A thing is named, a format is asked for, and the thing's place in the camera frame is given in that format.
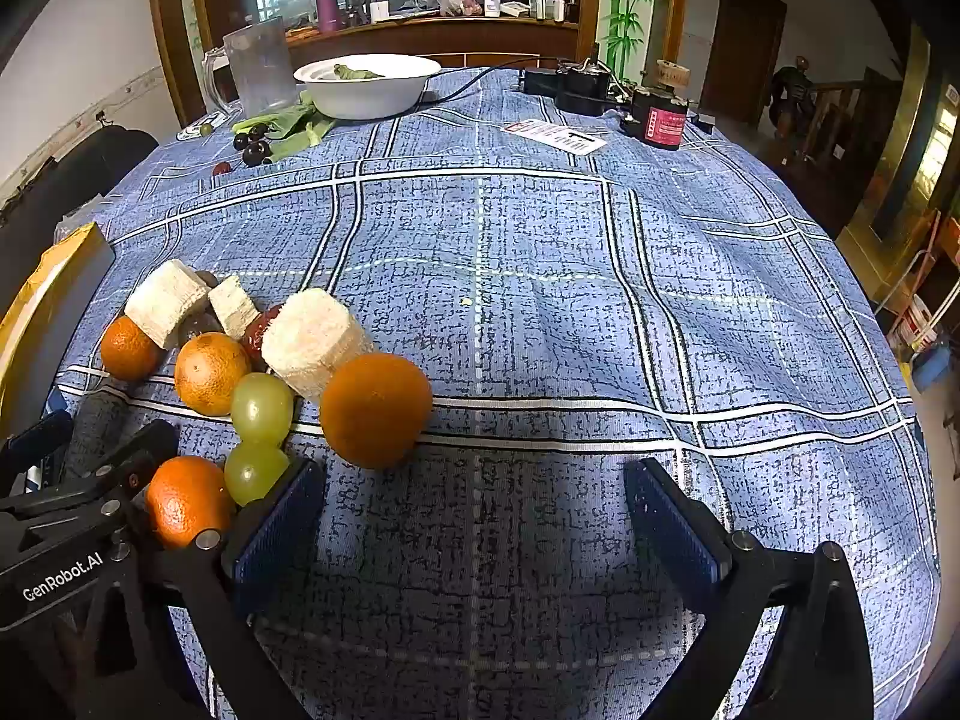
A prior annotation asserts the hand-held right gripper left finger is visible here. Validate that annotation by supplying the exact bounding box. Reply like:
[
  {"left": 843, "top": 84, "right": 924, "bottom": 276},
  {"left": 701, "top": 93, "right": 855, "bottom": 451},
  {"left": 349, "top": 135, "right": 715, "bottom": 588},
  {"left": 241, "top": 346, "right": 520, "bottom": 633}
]
[{"left": 75, "top": 456, "right": 328, "bottom": 720}]

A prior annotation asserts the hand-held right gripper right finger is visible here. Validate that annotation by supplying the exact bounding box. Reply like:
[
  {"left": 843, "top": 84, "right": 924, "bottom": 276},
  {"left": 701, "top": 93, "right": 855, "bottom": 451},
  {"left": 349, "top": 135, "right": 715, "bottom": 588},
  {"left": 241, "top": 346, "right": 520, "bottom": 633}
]
[{"left": 625, "top": 456, "right": 875, "bottom": 720}]

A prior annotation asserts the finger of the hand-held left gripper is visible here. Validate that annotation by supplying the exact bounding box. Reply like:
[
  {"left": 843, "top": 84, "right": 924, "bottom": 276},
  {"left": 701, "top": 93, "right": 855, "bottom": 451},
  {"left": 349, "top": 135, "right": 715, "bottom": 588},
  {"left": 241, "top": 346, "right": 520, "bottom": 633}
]
[
  {"left": 0, "top": 410, "right": 75, "bottom": 478},
  {"left": 0, "top": 420, "right": 180, "bottom": 523}
]

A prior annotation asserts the small orange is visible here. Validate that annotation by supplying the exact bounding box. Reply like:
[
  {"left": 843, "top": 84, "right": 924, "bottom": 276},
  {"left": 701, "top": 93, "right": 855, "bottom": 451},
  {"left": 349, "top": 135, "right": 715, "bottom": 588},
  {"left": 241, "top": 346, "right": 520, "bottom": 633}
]
[
  {"left": 100, "top": 315, "right": 162, "bottom": 382},
  {"left": 145, "top": 455, "right": 238, "bottom": 550},
  {"left": 174, "top": 332, "right": 253, "bottom": 418}
]

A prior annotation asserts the yellow cardboard box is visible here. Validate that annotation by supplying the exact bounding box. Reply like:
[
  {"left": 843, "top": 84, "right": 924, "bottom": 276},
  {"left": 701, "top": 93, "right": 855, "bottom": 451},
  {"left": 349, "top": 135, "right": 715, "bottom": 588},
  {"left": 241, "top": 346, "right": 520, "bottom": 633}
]
[{"left": 0, "top": 221, "right": 117, "bottom": 436}]

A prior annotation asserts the large orange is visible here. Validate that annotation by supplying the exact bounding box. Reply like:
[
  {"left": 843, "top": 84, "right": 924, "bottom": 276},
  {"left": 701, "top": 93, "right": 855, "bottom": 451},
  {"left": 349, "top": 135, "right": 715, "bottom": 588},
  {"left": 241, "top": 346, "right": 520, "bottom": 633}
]
[{"left": 319, "top": 351, "right": 434, "bottom": 470}]

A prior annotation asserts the red date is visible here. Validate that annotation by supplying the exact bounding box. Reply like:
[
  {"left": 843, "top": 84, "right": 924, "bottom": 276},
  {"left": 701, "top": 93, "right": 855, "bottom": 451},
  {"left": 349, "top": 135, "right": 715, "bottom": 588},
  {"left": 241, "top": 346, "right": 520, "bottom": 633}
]
[{"left": 240, "top": 304, "right": 286, "bottom": 372}]

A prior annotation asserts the small white fibrous chunk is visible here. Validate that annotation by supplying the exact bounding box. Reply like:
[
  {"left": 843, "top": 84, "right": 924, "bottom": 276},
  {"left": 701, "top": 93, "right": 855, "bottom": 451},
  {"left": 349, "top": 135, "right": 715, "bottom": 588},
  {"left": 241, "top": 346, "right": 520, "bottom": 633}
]
[{"left": 208, "top": 274, "right": 261, "bottom": 341}]

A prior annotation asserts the black sofa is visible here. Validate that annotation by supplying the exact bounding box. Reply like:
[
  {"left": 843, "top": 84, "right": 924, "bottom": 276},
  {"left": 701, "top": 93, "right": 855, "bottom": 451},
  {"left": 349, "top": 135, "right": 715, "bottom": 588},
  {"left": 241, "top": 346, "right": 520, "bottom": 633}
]
[{"left": 0, "top": 124, "right": 160, "bottom": 316}]

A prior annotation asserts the blue plaid tablecloth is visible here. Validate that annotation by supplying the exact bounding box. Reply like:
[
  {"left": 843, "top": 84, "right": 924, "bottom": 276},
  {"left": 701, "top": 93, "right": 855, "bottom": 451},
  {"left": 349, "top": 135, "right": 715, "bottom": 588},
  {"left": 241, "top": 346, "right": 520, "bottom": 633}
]
[{"left": 56, "top": 66, "right": 942, "bottom": 720}]

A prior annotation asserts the green leafy vegetable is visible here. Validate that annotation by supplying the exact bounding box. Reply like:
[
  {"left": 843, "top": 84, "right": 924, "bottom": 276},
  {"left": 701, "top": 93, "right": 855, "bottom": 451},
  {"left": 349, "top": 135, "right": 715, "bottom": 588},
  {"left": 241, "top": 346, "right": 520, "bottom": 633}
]
[{"left": 231, "top": 90, "right": 338, "bottom": 164}]

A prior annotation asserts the clear plastic pitcher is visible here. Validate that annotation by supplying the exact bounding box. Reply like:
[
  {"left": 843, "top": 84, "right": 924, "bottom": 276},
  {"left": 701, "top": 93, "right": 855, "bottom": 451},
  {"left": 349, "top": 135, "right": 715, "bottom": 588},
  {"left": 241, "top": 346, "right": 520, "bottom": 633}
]
[{"left": 201, "top": 15, "right": 299, "bottom": 119}]

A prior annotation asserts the white paper card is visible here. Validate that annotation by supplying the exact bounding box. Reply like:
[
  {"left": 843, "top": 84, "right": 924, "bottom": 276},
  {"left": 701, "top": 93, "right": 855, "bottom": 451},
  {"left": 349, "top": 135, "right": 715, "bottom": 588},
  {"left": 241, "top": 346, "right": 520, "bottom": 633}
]
[{"left": 501, "top": 118, "right": 608, "bottom": 157}]

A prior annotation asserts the red and black device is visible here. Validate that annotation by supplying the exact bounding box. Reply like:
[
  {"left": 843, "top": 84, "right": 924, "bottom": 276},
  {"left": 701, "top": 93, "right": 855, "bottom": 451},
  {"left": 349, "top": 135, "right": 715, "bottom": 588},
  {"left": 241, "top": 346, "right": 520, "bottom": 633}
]
[{"left": 621, "top": 86, "right": 691, "bottom": 151}]

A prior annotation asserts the white bowl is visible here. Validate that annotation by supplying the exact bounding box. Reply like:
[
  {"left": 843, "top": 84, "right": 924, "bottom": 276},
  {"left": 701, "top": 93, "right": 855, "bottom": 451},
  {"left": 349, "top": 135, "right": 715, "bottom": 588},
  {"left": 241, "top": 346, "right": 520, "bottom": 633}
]
[{"left": 292, "top": 54, "right": 442, "bottom": 121}]

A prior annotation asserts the dark figurine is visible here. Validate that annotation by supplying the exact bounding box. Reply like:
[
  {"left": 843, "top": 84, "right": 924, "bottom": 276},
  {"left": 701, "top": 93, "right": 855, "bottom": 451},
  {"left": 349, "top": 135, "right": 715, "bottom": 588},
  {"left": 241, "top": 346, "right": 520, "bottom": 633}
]
[{"left": 769, "top": 56, "right": 822, "bottom": 162}]

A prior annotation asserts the brown wooden door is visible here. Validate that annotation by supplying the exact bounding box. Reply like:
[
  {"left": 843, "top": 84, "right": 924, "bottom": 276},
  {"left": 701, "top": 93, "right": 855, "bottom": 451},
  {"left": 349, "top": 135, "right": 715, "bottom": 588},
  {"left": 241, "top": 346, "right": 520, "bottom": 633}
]
[{"left": 705, "top": 0, "right": 788, "bottom": 128}]

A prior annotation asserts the wooden cabinet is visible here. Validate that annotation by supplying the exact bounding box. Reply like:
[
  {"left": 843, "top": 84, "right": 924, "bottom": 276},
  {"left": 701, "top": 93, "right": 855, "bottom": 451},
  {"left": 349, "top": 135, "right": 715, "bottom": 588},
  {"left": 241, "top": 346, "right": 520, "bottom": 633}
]
[{"left": 146, "top": 0, "right": 692, "bottom": 128}]

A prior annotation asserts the bamboo painted panel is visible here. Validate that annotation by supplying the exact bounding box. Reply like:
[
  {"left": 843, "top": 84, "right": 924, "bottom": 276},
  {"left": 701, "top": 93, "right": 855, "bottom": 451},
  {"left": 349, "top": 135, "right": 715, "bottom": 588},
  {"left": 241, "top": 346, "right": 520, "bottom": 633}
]
[{"left": 600, "top": 0, "right": 661, "bottom": 83}]

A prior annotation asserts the black cable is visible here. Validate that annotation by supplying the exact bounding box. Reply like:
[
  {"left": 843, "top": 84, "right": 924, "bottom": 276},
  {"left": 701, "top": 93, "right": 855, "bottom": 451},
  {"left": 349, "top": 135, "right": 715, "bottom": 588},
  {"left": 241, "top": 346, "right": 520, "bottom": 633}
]
[{"left": 416, "top": 56, "right": 560, "bottom": 104}]

